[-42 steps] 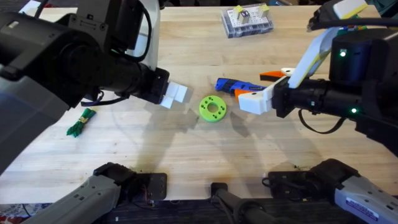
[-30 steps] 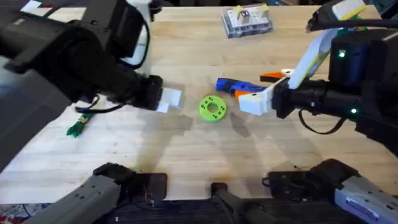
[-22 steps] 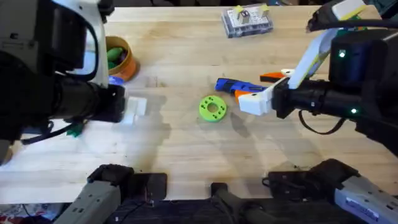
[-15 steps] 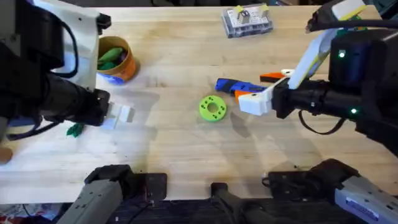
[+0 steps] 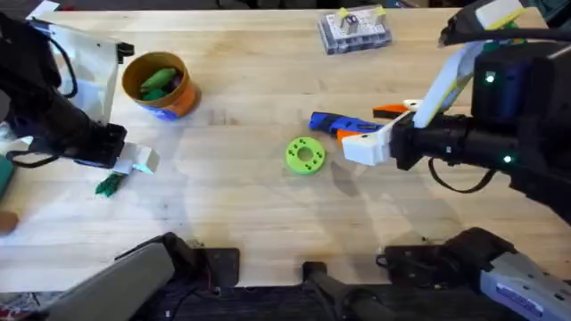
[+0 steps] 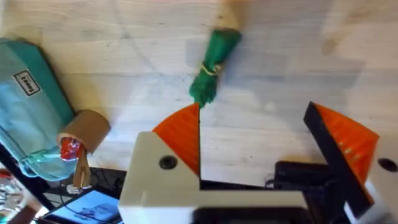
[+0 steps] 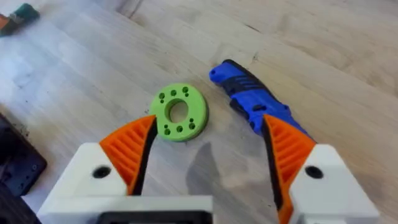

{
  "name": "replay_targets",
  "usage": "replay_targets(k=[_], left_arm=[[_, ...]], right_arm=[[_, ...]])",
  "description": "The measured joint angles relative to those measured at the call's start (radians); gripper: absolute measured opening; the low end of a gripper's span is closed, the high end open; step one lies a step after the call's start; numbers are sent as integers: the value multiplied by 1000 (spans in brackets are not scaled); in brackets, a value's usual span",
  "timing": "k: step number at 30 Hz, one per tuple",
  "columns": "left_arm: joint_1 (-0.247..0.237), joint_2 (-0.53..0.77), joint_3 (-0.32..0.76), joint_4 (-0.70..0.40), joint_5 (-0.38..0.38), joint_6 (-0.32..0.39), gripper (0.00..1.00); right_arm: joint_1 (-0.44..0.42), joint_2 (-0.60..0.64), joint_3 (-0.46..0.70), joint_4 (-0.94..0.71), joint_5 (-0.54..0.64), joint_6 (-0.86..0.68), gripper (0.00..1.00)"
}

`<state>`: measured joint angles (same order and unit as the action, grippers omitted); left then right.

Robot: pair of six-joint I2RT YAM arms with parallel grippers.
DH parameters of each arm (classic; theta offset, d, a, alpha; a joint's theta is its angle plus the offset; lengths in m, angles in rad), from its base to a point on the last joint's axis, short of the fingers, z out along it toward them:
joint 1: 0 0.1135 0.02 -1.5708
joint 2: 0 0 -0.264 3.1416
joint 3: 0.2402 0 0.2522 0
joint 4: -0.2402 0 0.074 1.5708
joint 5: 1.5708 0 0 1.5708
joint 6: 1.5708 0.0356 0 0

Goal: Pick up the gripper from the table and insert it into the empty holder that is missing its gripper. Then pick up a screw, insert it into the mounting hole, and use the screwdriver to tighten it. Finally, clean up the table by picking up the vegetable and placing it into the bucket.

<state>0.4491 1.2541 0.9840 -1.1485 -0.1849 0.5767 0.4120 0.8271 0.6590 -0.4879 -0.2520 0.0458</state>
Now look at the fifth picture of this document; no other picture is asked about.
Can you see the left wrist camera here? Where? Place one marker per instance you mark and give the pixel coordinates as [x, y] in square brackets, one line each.
[125, 50]

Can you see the green disc with holes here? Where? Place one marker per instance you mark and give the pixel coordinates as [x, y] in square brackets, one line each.
[305, 156]

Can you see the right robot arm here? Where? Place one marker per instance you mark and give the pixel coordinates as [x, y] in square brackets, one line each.
[548, 89]

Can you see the left wrist upright plate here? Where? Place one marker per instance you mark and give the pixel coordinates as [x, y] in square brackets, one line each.
[96, 76]

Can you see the teal flat object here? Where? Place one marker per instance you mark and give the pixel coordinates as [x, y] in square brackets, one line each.
[4, 176]

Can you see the green toy vegetable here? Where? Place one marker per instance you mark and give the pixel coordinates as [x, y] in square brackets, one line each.
[109, 185]

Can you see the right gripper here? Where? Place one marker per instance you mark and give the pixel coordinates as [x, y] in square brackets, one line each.
[446, 140]

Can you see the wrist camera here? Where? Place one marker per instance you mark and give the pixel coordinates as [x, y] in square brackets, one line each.
[125, 50]
[459, 27]

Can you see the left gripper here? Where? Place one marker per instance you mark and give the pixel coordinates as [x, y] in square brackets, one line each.
[98, 145]

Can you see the black centre post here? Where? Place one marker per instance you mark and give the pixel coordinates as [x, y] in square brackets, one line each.
[330, 285]

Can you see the blue electric screwdriver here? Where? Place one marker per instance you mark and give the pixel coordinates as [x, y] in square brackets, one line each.
[332, 122]

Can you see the wrist upright plate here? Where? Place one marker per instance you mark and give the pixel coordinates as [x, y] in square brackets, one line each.
[96, 76]
[450, 84]

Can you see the brown round object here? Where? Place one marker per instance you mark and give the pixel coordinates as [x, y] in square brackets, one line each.
[8, 222]

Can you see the white paper sheet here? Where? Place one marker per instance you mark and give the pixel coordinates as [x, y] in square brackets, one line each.
[43, 9]

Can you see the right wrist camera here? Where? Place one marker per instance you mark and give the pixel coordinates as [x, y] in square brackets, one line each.
[459, 27]

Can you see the black rail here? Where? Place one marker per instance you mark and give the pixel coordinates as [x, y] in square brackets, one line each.
[267, 305]

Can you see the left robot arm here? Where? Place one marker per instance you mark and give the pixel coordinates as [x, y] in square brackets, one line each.
[40, 111]

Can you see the orange tub with toys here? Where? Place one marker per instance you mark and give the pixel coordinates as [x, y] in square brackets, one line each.
[160, 87]

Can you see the clear box of small parts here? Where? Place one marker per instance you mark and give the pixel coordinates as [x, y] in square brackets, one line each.
[354, 31]

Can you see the toy blocks on green board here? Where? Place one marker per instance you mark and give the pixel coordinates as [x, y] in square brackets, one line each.
[499, 13]

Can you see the right wrist upright plate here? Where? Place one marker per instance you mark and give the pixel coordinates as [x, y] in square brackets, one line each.
[450, 84]

